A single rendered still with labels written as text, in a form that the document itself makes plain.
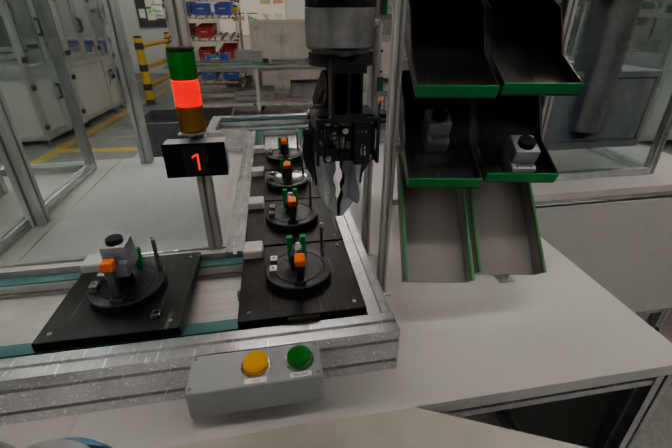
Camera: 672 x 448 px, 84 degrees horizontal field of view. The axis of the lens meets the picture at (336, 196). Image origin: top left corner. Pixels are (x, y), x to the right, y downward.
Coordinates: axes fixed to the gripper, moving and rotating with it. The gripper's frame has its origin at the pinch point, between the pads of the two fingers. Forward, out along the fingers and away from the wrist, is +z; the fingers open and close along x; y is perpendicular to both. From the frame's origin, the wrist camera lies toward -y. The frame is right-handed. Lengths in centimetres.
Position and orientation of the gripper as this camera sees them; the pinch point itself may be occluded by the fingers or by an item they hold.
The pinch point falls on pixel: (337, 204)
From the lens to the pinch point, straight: 51.7
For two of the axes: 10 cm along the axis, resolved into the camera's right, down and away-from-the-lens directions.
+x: 9.9, -0.7, 1.5
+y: 1.6, 4.3, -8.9
